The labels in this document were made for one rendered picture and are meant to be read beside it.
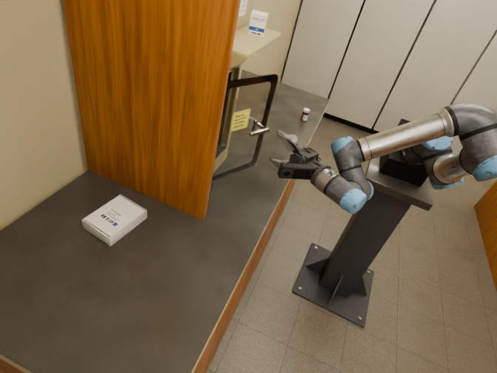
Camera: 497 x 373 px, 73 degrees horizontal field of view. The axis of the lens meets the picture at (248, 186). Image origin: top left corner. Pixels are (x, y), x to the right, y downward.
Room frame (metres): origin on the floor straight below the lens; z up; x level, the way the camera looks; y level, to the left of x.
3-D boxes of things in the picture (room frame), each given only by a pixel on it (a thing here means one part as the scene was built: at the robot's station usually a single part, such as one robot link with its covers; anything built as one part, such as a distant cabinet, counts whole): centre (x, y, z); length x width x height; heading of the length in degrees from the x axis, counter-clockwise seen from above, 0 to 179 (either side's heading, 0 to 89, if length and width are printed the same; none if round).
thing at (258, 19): (1.12, 0.10, 1.54); 0.05 x 0.05 x 0.06; 3
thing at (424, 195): (1.46, -0.73, 0.92); 0.32 x 0.32 x 0.04; 75
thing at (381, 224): (1.46, -0.73, 0.45); 0.48 x 0.48 x 0.90; 75
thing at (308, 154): (0.93, -0.17, 1.20); 0.12 x 0.09 x 0.08; 51
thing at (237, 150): (1.05, 0.09, 1.19); 0.30 x 0.01 x 0.40; 141
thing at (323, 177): (0.87, -0.23, 1.20); 0.08 x 0.05 x 0.08; 141
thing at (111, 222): (0.72, 0.39, 0.96); 0.16 x 0.12 x 0.04; 159
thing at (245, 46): (1.06, 0.11, 1.46); 0.32 x 0.12 x 0.10; 167
